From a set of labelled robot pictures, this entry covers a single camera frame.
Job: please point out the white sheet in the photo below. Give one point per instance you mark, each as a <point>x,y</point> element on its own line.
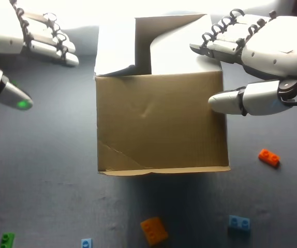
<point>99,10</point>

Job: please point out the light blue flat toy brick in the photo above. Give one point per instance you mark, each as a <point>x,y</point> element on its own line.
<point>239,222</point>
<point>87,243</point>

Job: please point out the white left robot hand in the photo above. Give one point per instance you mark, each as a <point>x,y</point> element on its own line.
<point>1,36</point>

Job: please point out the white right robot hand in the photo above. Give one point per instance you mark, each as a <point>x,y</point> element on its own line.
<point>280,46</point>

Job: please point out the green toy brick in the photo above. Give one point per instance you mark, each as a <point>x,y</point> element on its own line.
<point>14,83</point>
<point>7,239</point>

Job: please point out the grey table cloth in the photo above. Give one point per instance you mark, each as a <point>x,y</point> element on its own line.
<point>47,168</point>

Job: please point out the yellow-orange sloped toy brick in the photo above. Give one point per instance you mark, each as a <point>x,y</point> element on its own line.
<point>153,230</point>

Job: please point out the orange flat toy brick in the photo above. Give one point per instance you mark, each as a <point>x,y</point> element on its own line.
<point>268,157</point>

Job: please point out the cardboard box with flaps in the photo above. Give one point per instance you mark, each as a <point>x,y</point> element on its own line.
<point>159,116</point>

